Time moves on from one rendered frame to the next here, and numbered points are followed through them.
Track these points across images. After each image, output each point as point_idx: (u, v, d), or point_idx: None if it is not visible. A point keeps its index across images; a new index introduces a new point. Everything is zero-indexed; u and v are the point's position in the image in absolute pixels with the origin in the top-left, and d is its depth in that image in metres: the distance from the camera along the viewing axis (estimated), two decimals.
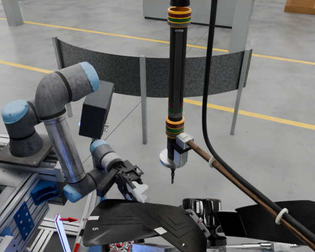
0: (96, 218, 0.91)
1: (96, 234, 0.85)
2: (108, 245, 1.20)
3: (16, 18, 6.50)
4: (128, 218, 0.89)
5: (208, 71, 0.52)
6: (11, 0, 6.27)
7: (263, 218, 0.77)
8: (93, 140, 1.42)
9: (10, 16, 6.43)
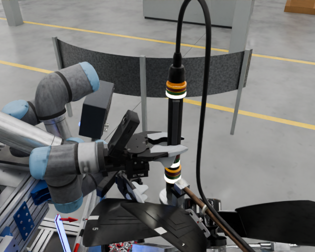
0: (96, 218, 0.91)
1: (96, 234, 0.85)
2: (108, 245, 1.20)
3: (16, 18, 6.50)
4: (128, 218, 0.89)
5: (200, 138, 0.60)
6: (11, 0, 6.27)
7: (263, 218, 0.77)
8: (93, 140, 1.42)
9: (10, 16, 6.43)
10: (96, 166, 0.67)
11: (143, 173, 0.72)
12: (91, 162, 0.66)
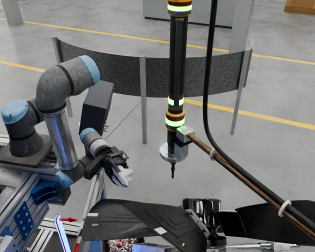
0: (95, 215, 0.90)
1: (96, 230, 0.84)
2: (108, 245, 1.20)
3: (16, 18, 6.50)
4: (128, 216, 0.89)
5: (209, 60, 0.51)
6: (11, 0, 6.27)
7: (263, 218, 0.77)
8: None
9: (10, 16, 6.43)
10: None
11: None
12: None
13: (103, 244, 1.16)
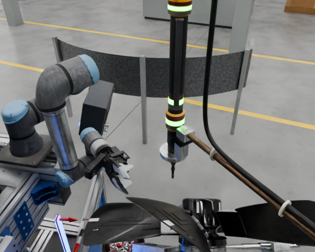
0: None
1: None
2: (108, 245, 1.20)
3: (16, 18, 6.50)
4: None
5: (209, 60, 0.51)
6: (11, 0, 6.27)
7: None
8: None
9: (10, 16, 6.43)
10: None
11: None
12: None
13: (103, 244, 1.16)
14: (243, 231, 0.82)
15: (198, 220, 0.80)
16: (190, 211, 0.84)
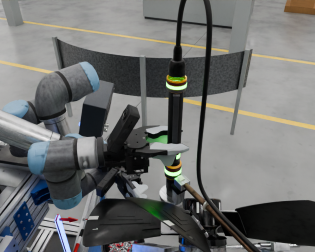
0: None
1: None
2: (108, 245, 1.20)
3: (16, 18, 6.50)
4: None
5: (201, 132, 0.60)
6: (11, 0, 6.27)
7: None
8: None
9: (10, 16, 6.43)
10: (95, 162, 0.66)
11: (143, 169, 0.71)
12: (91, 157, 0.65)
13: None
14: (243, 231, 0.82)
15: (198, 220, 0.80)
16: (190, 211, 0.84)
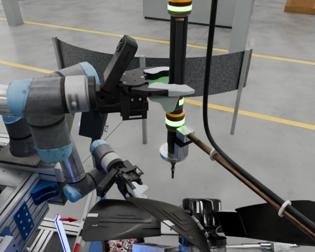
0: None
1: None
2: (108, 245, 1.20)
3: (16, 18, 6.50)
4: None
5: (209, 60, 0.51)
6: (11, 0, 6.27)
7: None
8: (93, 140, 1.42)
9: (10, 16, 6.43)
10: (86, 101, 0.57)
11: (141, 114, 0.62)
12: (80, 96, 0.56)
13: (103, 244, 1.16)
14: (243, 231, 0.82)
15: (198, 220, 0.80)
16: (190, 211, 0.84)
